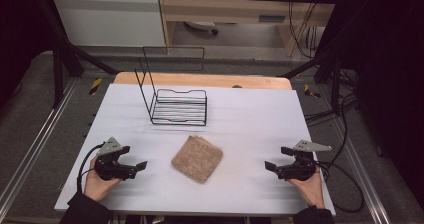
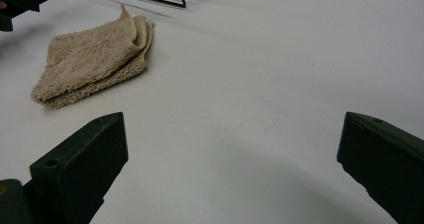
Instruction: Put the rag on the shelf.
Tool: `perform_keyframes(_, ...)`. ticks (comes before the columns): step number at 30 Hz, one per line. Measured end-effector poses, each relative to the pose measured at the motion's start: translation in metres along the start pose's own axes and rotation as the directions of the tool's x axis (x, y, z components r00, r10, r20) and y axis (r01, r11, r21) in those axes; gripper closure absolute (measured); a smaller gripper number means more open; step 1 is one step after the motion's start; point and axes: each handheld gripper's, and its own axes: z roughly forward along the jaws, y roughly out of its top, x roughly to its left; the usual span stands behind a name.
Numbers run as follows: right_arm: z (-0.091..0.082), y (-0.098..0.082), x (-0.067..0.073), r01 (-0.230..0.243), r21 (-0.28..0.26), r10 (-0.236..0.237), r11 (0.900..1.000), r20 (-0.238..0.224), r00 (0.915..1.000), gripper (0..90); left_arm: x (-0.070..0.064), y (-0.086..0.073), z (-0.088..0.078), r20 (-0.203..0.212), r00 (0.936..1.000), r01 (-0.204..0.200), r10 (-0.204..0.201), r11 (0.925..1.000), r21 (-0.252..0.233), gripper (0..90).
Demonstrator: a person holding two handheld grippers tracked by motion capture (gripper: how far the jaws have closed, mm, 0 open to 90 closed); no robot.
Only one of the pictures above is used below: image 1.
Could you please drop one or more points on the white cabinet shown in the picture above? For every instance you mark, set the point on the white cabinet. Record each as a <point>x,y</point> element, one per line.
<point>106,20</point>

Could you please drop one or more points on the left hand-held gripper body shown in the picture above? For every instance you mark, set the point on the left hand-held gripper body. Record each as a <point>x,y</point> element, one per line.
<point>111,170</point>

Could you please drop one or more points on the white table cover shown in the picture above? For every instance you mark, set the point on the white table cover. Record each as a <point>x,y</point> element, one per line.
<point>253,130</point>

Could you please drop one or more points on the aluminium floor rail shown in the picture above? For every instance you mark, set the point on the aluminium floor rail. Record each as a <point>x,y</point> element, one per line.
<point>365,180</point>
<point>40,137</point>

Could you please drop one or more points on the office chair base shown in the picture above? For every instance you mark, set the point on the office chair base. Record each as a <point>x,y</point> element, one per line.
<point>203,26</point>

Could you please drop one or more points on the black curtain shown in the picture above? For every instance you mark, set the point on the black curtain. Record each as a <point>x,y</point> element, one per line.
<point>390,67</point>
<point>20,34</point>

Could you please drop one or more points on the light wooden desk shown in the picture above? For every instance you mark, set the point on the light wooden desk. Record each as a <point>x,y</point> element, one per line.
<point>216,9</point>

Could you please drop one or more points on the brown towel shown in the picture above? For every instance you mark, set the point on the brown towel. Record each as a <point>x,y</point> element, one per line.
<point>197,158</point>

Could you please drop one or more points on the person's right hand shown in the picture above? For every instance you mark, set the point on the person's right hand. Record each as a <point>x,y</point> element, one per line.
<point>313,192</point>

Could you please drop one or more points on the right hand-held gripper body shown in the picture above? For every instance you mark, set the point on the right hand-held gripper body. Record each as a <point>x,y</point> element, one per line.
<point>298,171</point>

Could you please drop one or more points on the yellow black tape mark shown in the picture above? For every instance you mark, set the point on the yellow black tape mark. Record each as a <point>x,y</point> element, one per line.
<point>311,91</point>
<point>95,86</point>

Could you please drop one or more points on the person's left hand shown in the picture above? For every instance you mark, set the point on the person's left hand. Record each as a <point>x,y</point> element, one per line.
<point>96,187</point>

